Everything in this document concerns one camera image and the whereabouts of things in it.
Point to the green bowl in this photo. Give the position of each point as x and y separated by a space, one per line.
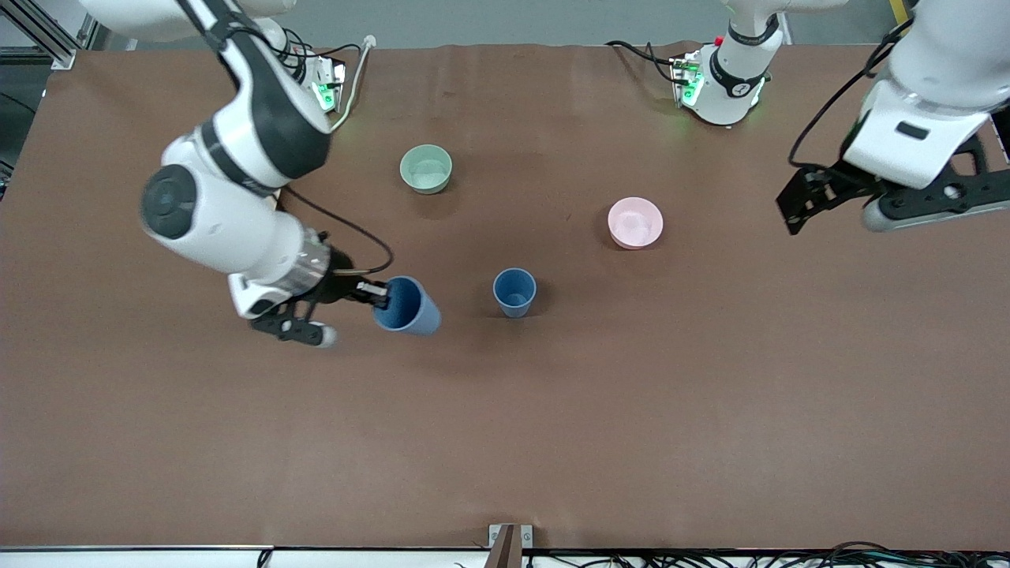
426 169

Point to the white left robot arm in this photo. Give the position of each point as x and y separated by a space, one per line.
730 79

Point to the blue plastic cup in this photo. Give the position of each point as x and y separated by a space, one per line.
514 290
410 309

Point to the aluminium frame profile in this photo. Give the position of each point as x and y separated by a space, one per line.
43 35

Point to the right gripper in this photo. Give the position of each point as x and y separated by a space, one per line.
339 284

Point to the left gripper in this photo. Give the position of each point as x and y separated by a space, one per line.
838 181

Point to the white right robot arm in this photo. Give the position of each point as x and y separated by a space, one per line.
260 134

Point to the pink bowl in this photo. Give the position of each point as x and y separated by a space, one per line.
635 223

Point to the brown table cover sheet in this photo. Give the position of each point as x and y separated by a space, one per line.
505 410

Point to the metal table edge bracket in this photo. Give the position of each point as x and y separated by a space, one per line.
510 536

